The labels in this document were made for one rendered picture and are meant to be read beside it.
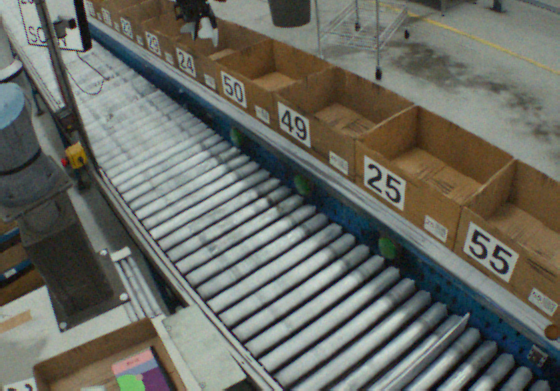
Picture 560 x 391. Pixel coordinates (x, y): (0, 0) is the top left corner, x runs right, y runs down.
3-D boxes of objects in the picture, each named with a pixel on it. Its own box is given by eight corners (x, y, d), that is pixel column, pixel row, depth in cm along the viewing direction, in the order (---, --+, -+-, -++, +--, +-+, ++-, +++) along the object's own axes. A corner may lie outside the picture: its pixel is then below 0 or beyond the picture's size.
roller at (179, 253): (163, 262, 160) (159, 252, 157) (287, 191, 181) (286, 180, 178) (170, 271, 156) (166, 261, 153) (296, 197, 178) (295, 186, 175)
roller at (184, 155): (114, 196, 189) (110, 186, 186) (221, 140, 211) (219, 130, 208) (118, 202, 186) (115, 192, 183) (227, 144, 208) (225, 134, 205)
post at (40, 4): (90, 179, 206) (27, -7, 150) (99, 174, 208) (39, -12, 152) (98, 192, 198) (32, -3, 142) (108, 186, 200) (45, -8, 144)
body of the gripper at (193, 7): (175, 22, 135) (169, -16, 128) (199, 13, 140) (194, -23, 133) (189, 25, 131) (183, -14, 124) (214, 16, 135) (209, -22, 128)
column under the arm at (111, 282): (61, 333, 132) (11, 262, 112) (44, 279, 150) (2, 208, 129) (131, 300, 142) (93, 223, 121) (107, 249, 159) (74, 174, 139)
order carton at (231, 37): (178, 70, 229) (171, 39, 219) (229, 48, 242) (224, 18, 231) (219, 96, 204) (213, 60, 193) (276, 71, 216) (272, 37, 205)
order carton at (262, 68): (219, 96, 204) (212, 60, 193) (275, 71, 216) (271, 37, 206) (276, 133, 178) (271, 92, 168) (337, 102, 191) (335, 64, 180)
